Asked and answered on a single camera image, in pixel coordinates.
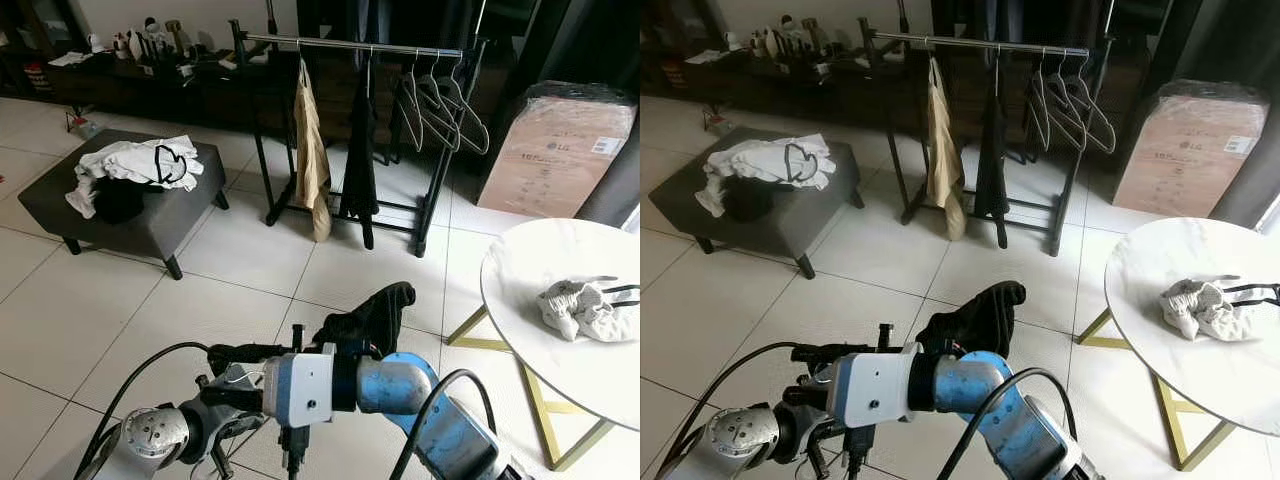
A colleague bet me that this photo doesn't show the white garment grey knit cuffs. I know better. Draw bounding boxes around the white garment grey knit cuffs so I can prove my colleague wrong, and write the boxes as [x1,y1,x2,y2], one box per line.
[1160,277,1280,344]
[537,277,641,344]

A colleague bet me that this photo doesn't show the black trousers white print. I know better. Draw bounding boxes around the black trousers white print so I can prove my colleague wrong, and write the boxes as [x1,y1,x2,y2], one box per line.
[338,65,381,251]
[973,65,1013,251]

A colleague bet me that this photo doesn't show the grey clothes hanger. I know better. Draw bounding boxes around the grey clothes hanger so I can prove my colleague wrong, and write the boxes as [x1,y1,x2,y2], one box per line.
[1040,54,1094,154]
[408,54,464,154]
[1060,56,1119,157]
[428,56,491,157]
[1025,52,1064,152]
[392,52,432,152]

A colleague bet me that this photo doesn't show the grey upholstered ottoman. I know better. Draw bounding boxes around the grey upholstered ottoman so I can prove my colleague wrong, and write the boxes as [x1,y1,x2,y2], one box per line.
[18,128,231,281]
[648,125,869,281]

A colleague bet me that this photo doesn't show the white garment black collar trim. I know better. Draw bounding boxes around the white garment black collar trim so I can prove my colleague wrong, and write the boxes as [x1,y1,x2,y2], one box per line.
[697,133,836,219]
[65,135,206,219]

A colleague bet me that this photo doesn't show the beige trousers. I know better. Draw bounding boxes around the beige trousers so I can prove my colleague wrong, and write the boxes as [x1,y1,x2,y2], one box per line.
[925,55,969,243]
[292,58,333,243]

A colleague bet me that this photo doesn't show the dark grey sofa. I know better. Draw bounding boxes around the dark grey sofa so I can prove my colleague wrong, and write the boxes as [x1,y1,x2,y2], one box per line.
[1215,150,1280,229]
[580,150,641,229]

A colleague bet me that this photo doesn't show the round white marble table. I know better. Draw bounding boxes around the round white marble table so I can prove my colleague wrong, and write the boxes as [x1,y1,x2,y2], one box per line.
[1075,217,1280,473]
[445,217,641,471]

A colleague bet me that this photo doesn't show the dark wooden low cabinet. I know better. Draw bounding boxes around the dark wooden low cabinet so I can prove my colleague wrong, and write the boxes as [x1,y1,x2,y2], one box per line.
[660,45,1131,131]
[40,45,501,131]

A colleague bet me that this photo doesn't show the large cardboard box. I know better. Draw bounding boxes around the large cardboard box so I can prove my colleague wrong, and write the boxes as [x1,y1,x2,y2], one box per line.
[477,80,639,219]
[1112,80,1273,219]

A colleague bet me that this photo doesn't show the dark wooden shelf unit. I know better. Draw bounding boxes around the dark wooden shelf unit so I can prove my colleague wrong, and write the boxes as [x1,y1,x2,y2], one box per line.
[640,0,716,96]
[0,0,89,96]

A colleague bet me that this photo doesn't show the blue garment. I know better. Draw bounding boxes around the blue garment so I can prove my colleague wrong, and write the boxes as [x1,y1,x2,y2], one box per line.
[350,0,386,41]
[985,0,1019,41]

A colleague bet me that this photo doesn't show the black glossy coat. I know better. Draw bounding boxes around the black glossy coat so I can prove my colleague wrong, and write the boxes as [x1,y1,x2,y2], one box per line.
[385,0,476,46]
[1018,0,1106,46]

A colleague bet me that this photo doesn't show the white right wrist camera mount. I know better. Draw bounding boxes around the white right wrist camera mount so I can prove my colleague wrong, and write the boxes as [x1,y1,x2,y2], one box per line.
[262,348,338,429]
[828,345,916,429]

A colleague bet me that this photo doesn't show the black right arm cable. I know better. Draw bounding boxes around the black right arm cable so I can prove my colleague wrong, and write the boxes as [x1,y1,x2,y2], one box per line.
[935,367,1079,480]
[390,368,501,480]

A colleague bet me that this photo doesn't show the black clothes rack silver rail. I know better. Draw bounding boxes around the black clothes rack silver rail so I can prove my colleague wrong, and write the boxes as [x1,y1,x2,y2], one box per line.
[230,0,491,259]
[860,0,1121,259]

